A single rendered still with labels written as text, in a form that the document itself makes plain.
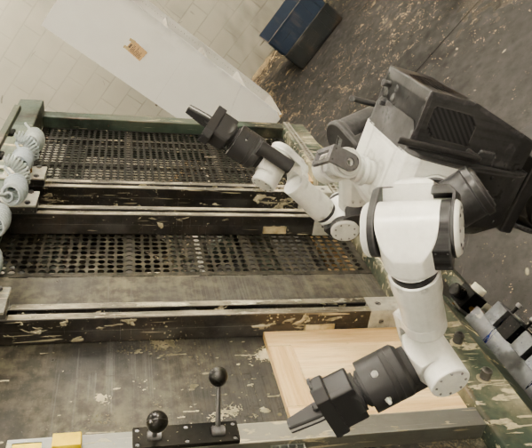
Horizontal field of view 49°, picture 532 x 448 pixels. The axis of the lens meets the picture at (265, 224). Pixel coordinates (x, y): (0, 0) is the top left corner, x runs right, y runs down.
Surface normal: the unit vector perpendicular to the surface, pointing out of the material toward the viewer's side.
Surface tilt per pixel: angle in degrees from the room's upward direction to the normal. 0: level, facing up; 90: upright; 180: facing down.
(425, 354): 26
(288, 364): 58
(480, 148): 90
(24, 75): 90
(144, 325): 90
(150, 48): 90
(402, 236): 45
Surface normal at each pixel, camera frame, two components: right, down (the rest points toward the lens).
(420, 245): -0.40, 0.00
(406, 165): -0.57, 0.19
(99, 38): 0.18, 0.50
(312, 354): 0.12, -0.88
